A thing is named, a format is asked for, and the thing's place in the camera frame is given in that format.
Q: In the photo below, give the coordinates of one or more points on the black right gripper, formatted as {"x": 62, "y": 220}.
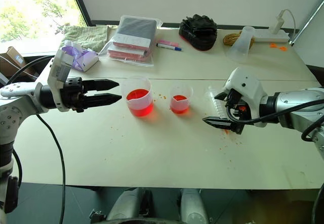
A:
{"x": 236, "y": 102}

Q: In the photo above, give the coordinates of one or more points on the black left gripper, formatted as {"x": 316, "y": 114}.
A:
{"x": 73, "y": 95}

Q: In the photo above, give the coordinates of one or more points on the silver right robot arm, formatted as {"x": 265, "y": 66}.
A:
{"x": 293, "y": 105}

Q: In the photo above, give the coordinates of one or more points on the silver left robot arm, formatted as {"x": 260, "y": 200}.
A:
{"x": 15, "y": 100}

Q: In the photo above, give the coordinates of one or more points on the clear tipped plastic cup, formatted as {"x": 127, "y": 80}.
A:
{"x": 217, "y": 106}

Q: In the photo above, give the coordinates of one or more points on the large cup red liquid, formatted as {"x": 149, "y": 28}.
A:
{"x": 139, "y": 100}

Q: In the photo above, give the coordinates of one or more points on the small cup red liquid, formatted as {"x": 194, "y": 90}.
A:
{"x": 180, "y": 102}

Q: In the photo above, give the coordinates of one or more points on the purple tissue pack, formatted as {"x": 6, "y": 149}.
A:
{"x": 81, "y": 59}

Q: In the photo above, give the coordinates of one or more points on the clear plastic zip bag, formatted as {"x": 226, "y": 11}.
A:
{"x": 126, "y": 58}

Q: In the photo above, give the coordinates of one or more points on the pink book stack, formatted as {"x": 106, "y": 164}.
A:
{"x": 124, "y": 53}

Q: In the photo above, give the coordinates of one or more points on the green folded towel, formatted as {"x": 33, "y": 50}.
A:
{"x": 86, "y": 35}

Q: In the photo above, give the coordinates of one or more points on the empty clear plastic beaker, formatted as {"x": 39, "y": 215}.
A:
{"x": 241, "y": 47}

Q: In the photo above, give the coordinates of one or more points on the grey and white notebook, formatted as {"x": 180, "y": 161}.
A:
{"x": 138, "y": 30}

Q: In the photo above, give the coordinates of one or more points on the white marker blue cap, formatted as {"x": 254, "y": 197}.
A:
{"x": 168, "y": 46}

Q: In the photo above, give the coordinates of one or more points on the black gloves pile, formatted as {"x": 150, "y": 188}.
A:
{"x": 200, "y": 32}

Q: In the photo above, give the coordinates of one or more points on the pink marker pen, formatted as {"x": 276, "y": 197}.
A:
{"x": 168, "y": 42}

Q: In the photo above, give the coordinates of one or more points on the small orange plastic piece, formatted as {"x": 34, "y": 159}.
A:
{"x": 283, "y": 48}
{"x": 273, "y": 45}

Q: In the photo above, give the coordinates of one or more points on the white power strip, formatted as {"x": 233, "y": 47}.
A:
{"x": 272, "y": 37}

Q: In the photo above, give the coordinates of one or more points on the brown cardboard box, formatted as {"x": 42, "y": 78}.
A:
{"x": 14, "y": 59}

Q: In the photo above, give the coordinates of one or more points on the grey rounded robot leg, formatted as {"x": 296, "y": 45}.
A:
{"x": 126, "y": 205}
{"x": 192, "y": 206}

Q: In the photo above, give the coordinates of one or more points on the silver metal pole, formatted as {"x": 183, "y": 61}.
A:
{"x": 307, "y": 23}

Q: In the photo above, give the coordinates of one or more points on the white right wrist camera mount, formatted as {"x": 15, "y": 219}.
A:
{"x": 249, "y": 85}

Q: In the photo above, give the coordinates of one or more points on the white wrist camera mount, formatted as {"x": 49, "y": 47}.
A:
{"x": 59, "y": 69}
{"x": 249, "y": 85}

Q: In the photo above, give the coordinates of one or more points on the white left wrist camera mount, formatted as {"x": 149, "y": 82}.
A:
{"x": 59, "y": 69}

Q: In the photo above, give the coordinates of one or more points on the black window frame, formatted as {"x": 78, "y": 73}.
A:
{"x": 81, "y": 4}

